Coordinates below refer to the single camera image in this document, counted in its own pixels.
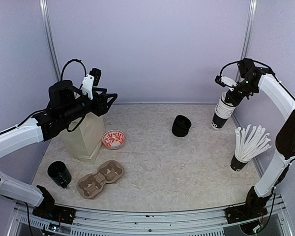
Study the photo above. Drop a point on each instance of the left corner metal post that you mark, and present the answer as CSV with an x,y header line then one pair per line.
x,y
48,32

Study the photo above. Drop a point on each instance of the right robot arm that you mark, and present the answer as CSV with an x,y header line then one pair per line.
x,y
256,77

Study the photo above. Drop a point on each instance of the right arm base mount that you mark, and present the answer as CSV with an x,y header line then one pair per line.
x,y
253,207

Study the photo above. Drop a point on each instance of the beige paper bag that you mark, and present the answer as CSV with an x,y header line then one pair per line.
x,y
84,140

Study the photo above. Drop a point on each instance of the right corner metal post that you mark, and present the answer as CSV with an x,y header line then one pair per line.
x,y
249,28

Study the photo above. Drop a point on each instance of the dark green black can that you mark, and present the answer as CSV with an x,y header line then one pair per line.
x,y
59,173

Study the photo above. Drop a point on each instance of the brown cardboard cup carrier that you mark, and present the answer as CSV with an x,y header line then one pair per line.
x,y
92,184

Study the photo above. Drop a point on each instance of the aluminium front rail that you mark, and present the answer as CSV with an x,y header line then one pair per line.
x,y
204,222

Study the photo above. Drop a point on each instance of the stack of black lids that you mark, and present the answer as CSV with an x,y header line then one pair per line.
x,y
181,126

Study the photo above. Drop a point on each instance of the cup holding straws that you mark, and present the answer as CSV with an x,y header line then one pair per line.
x,y
237,164

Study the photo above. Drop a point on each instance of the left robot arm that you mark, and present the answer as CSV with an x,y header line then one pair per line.
x,y
67,104

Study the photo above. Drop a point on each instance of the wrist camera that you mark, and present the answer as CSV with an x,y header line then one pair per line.
x,y
89,81
225,81

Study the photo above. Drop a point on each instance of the red white patterned bowl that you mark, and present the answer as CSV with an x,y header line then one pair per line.
x,y
113,139

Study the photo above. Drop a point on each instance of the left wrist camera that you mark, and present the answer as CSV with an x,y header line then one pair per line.
x,y
89,81

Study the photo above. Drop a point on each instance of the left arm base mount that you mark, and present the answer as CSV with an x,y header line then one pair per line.
x,y
49,210

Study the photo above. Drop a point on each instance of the bundle of white straws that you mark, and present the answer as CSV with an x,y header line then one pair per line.
x,y
251,142

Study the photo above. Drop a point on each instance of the corner metal post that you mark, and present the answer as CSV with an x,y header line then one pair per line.
x,y
249,28
48,32

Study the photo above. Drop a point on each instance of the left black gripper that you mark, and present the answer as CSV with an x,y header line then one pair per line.
x,y
101,106

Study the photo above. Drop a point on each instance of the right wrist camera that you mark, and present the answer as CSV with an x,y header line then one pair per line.
x,y
225,81

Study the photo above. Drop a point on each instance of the stack of paper cups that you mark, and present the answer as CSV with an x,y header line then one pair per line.
x,y
223,111

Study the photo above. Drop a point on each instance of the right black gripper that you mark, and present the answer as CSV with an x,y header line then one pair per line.
x,y
234,100

